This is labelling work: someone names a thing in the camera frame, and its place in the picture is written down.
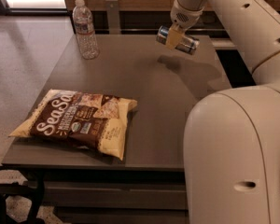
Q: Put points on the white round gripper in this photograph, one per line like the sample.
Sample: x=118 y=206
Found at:
x=184 y=18

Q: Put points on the red bull can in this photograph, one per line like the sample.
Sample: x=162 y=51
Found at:
x=187 y=44

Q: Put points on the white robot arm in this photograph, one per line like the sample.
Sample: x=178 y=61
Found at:
x=232 y=137

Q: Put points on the clear plastic water bottle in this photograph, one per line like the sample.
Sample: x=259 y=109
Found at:
x=85 y=32

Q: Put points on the brown sea salt chips bag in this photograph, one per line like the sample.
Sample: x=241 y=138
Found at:
x=82 y=120

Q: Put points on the black chair base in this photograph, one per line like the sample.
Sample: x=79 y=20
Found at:
x=35 y=195

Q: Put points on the left metal wall bracket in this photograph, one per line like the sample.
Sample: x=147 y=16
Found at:
x=113 y=19

